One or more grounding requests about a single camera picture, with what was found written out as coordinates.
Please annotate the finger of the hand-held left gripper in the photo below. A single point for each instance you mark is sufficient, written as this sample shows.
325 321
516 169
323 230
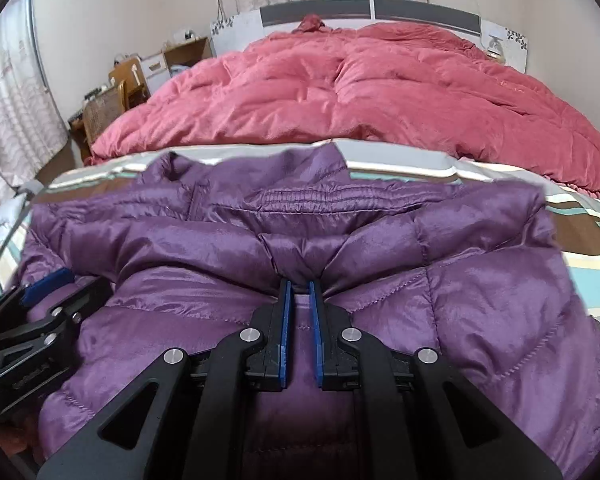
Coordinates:
47 282
75 300

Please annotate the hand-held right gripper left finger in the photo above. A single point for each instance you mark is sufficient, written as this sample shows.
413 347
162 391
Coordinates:
286 340

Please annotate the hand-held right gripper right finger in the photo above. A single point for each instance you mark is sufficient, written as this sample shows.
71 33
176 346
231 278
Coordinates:
316 340

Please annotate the purple down jacket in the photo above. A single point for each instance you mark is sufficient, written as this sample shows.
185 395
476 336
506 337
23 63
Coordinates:
430 310

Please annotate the red cloth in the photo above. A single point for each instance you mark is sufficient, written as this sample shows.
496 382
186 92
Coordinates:
12 442

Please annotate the deer print pillow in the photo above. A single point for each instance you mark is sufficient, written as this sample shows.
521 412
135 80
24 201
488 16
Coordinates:
2 220

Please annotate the wooden desk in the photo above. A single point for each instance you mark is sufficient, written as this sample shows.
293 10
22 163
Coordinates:
79 132

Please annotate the woven back wooden chair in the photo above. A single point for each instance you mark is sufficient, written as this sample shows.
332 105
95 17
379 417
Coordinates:
100 115

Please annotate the long printed side curtain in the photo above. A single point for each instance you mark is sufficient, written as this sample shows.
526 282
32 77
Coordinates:
15 110

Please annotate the plain wooden chair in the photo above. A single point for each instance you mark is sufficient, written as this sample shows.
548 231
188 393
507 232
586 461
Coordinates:
127 77

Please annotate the white drawer cabinet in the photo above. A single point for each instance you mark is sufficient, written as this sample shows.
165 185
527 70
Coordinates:
155 67

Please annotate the pink comforter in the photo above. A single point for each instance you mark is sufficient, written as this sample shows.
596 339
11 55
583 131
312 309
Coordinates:
355 100

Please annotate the wooden bedside shelf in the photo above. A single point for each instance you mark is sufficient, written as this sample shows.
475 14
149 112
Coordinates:
190 55

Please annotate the white power strip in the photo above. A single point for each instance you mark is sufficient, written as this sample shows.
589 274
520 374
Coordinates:
186 35

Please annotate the striped bed sheet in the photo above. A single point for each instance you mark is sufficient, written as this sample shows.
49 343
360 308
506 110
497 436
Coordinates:
590 220

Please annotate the white and grey headboard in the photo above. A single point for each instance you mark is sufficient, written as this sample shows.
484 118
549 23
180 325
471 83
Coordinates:
420 12

